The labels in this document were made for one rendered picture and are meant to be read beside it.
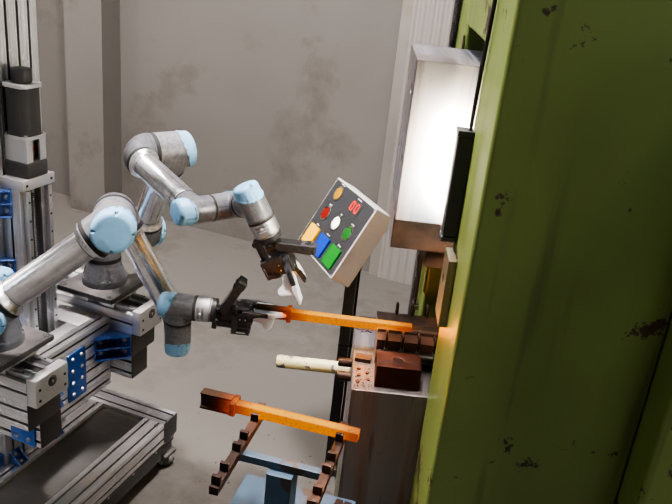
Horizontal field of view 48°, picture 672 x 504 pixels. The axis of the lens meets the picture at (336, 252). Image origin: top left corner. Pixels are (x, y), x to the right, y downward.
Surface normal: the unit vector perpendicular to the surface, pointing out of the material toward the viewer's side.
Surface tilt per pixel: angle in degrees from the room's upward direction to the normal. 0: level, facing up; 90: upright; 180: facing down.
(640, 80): 90
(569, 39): 90
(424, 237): 90
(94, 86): 90
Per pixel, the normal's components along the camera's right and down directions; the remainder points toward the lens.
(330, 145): -0.37, 0.32
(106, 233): 0.35, 0.32
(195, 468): 0.10, -0.92
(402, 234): -0.05, 0.38
